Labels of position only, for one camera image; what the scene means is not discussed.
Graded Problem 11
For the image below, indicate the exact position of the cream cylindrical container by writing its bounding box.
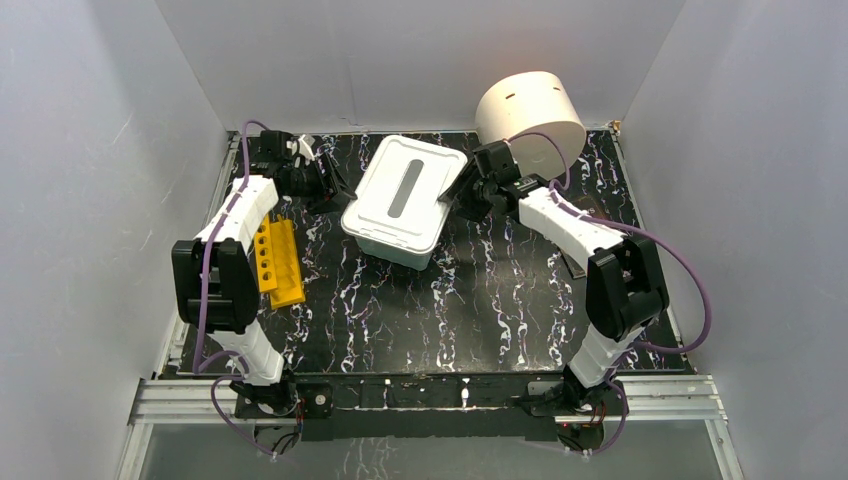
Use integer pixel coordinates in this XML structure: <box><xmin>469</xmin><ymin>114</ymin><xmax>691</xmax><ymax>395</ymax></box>
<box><xmin>475</xmin><ymin>71</ymin><xmax>587</xmax><ymax>180</ymax></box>

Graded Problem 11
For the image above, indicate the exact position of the dark book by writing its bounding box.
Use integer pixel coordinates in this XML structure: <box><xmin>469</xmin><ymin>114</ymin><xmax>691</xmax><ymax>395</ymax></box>
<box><xmin>560</xmin><ymin>195</ymin><xmax>624</xmax><ymax>273</ymax></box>

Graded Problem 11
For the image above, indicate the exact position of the white plastic lid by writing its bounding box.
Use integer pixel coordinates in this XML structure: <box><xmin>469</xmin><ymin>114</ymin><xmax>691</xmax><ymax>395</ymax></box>
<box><xmin>341</xmin><ymin>135</ymin><xmax>468</xmax><ymax>249</ymax></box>

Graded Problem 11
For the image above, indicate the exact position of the aluminium frame rail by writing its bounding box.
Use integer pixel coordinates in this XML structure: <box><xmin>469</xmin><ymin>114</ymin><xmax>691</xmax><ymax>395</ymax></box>
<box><xmin>129</xmin><ymin>375</ymin><xmax>727</xmax><ymax>425</ymax></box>

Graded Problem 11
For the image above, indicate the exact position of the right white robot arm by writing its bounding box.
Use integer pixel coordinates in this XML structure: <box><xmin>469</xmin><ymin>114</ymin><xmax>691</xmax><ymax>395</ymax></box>
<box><xmin>440</xmin><ymin>141</ymin><xmax>670</xmax><ymax>414</ymax></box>

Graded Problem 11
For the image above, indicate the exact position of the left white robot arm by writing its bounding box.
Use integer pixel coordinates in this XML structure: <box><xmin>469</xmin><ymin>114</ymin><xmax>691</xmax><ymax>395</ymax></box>
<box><xmin>171</xmin><ymin>127</ymin><xmax>356</xmax><ymax>416</ymax></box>

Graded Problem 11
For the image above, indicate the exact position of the yellow test tube rack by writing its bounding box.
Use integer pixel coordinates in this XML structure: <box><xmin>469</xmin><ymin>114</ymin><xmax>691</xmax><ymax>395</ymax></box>
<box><xmin>254</xmin><ymin>214</ymin><xmax>305</xmax><ymax>310</ymax></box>

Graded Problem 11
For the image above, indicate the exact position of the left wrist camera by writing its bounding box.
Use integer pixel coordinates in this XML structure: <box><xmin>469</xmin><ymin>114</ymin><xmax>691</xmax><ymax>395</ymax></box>
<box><xmin>287</xmin><ymin>134</ymin><xmax>315</xmax><ymax>165</ymax></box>

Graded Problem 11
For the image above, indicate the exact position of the teal plastic bin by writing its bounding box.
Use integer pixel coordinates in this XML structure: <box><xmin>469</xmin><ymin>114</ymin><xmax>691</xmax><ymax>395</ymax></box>
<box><xmin>353</xmin><ymin>235</ymin><xmax>435</xmax><ymax>271</ymax></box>

